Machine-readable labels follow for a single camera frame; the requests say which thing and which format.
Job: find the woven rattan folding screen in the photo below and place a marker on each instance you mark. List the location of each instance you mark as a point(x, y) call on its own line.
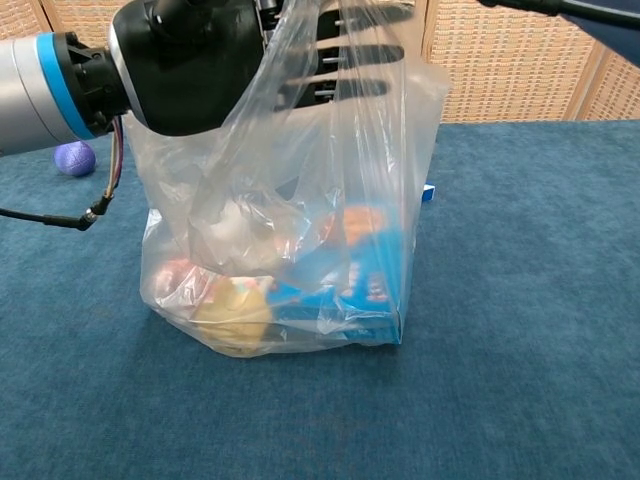
point(500, 75)

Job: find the purple glitter ball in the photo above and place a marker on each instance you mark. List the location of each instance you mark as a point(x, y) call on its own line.
point(75, 160)

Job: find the pink white snack packet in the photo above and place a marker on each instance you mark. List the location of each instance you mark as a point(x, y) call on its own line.
point(175, 282)

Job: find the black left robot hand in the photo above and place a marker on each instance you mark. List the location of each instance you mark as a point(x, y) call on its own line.
point(190, 65)

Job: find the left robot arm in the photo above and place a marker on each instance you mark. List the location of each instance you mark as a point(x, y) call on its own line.
point(35, 95)

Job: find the blue white snake puzzle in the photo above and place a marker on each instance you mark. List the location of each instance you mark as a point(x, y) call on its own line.
point(429, 192)

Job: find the clear plastic shopping bag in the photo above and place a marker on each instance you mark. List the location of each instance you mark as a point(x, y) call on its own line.
point(280, 200)

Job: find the yellow round bun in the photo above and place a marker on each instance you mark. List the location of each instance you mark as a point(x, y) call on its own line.
point(232, 320)

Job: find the blue snack box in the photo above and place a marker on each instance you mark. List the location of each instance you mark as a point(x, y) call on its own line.
point(365, 295)

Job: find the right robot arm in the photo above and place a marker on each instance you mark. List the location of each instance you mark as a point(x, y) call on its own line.
point(610, 25)

